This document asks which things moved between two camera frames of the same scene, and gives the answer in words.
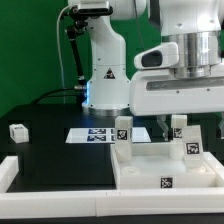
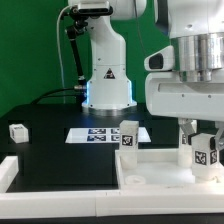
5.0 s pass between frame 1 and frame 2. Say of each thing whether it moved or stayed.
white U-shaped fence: stayed
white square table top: moved
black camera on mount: stayed
